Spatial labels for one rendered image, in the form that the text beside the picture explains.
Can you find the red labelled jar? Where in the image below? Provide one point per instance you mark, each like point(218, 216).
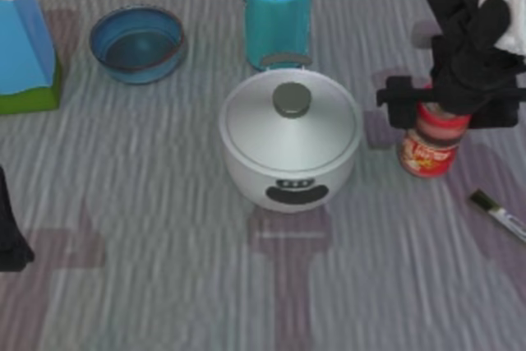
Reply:
point(427, 149)

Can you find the silver cooking pot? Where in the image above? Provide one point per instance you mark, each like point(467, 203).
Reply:
point(287, 186)

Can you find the silver pot lid with knob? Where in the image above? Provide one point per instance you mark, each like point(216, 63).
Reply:
point(263, 121)

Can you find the white marker pen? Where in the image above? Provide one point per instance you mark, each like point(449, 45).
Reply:
point(499, 215)

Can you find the blue and teal water bottle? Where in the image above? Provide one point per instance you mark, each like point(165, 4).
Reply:
point(276, 22)

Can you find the blue collapsible bowl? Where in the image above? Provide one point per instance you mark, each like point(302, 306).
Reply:
point(137, 49)

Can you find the blue carton with green base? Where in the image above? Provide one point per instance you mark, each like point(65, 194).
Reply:
point(22, 47)

